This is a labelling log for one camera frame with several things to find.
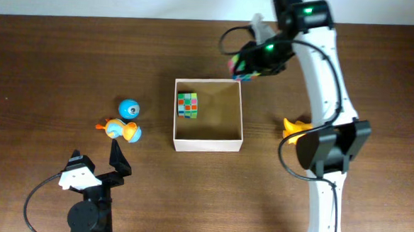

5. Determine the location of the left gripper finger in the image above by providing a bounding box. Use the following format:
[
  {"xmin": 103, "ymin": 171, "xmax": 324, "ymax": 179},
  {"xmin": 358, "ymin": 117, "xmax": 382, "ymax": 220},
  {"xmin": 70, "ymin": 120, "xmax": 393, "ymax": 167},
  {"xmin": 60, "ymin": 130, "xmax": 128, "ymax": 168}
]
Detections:
[
  {"xmin": 108, "ymin": 139, "xmax": 132, "ymax": 177},
  {"xmin": 65, "ymin": 150, "xmax": 95, "ymax": 173}
]

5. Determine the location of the Rubik's cube one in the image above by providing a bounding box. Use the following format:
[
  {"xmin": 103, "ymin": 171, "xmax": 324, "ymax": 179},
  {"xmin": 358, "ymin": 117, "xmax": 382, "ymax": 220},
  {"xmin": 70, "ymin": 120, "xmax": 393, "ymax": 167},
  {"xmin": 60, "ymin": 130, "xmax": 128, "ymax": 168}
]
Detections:
[
  {"xmin": 177, "ymin": 92, "xmax": 198, "ymax": 119},
  {"xmin": 228, "ymin": 55, "xmax": 261, "ymax": 82}
]

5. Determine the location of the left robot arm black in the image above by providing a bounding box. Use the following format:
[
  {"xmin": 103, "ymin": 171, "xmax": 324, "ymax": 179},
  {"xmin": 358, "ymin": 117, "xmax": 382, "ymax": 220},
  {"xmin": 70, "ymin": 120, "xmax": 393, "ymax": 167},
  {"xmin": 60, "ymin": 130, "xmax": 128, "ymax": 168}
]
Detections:
[{"xmin": 59, "ymin": 140, "xmax": 132, "ymax": 232}]

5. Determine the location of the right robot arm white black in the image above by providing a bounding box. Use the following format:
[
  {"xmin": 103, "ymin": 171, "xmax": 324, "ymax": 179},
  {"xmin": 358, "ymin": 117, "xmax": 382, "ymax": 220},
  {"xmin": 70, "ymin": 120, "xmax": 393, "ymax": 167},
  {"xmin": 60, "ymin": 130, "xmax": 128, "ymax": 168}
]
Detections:
[{"xmin": 229, "ymin": 0, "xmax": 371, "ymax": 232}]

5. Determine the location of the orange blue duck toy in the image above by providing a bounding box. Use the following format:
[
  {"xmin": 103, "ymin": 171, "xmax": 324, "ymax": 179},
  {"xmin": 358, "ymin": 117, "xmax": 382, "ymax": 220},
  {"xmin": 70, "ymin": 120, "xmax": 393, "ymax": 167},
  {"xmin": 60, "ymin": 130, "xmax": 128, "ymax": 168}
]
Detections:
[{"xmin": 95, "ymin": 118, "xmax": 142, "ymax": 143}]

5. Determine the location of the blue ball toy with eye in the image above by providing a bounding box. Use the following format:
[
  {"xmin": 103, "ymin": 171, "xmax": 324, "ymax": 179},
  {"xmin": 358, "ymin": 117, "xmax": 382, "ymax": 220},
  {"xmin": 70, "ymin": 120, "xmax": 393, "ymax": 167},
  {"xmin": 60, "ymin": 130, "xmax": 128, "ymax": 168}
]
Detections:
[{"xmin": 118, "ymin": 99, "xmax": 140, "ymax": 120}]

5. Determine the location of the yellow rubber duck toy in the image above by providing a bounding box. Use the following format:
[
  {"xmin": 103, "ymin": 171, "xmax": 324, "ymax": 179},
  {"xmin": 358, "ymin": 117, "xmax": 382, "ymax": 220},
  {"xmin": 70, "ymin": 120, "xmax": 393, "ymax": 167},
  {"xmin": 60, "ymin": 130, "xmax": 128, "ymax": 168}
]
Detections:
[{"xmin": 282, "ymin": 118, "xmax": 313, "ymax": 138}]

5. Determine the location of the white cardboard box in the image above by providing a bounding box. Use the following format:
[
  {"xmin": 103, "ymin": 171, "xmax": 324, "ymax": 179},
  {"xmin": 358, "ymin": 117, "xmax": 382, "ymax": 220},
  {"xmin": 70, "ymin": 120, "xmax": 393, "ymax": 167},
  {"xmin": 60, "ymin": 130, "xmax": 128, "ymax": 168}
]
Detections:
[{"xmin": 172, "ymin": 78, "xmax": 244, "ymax": 152}]

